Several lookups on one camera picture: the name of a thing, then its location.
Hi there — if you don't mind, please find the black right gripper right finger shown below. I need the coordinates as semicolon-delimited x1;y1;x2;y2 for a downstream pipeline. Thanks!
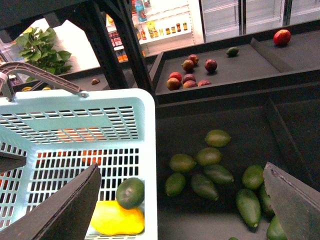
263;162;320;240

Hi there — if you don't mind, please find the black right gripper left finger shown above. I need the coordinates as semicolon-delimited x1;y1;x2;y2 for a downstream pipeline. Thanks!
0;163;102;240

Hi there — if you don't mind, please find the yellow mango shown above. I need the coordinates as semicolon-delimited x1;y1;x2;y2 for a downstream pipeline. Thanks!
90;200;145;236

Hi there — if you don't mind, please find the light teal plastic basket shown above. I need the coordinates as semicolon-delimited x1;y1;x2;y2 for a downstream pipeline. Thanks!
0;88;158;240

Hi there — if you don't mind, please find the brown basket handle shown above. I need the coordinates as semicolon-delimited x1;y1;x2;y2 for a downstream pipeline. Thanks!
0;62;83;99

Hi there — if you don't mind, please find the green potted plant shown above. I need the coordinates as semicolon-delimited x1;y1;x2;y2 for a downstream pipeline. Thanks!
15;26;72;76

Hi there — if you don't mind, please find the white grocery shelf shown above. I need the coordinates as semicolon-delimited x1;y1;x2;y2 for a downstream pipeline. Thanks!
106;0;198;63

